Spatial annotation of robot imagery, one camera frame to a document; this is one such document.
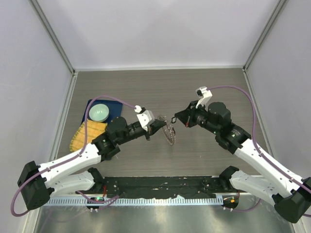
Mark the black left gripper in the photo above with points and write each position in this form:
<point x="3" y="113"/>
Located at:
<point x="153" y="127"/>

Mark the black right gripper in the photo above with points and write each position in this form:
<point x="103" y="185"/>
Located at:
<point x="187" y="116"/>

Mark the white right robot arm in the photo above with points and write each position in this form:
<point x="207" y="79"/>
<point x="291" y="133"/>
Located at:
<point x="287" y="192"/>

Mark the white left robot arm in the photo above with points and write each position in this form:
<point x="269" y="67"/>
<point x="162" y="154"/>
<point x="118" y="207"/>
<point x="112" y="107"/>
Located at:
<point x="38" y="183"/>

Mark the blue plastic tray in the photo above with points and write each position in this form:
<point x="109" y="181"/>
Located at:
<point x="115" y="109"/>

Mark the teal patterned bowl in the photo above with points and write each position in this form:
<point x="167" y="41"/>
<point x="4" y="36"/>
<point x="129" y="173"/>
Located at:
<point x="99" y="113"/>

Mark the yellow bamboo dish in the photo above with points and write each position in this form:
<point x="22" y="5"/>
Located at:
<point x="93" y="130"/>

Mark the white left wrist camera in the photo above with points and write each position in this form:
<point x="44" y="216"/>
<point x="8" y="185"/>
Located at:
<point x="145" y="117"/>

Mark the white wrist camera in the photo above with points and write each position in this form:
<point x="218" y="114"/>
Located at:
<point x="204" y="96"/>
<point x="145" y="117"/>

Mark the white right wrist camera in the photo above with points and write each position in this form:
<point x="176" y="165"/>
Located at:
<point x="204" y="96"/>

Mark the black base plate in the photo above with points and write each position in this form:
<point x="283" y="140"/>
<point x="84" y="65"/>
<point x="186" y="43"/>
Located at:
<point x="189" y="187"/>

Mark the white slotted cable duct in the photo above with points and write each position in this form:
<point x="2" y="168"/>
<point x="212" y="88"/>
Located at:
<point x="178" y="201"/>

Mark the aluminium frame right post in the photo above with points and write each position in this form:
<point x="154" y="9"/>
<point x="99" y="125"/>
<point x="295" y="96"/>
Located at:
<point x="280" y="5"/>

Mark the aluminium frame post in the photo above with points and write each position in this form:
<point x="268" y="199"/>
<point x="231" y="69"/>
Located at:
<point x="49" y="30"/>
<point x="280" y="5"/>

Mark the aluminium frame left post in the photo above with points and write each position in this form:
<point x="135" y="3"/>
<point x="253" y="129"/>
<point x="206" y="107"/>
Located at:
<point x="49" y="30"/>

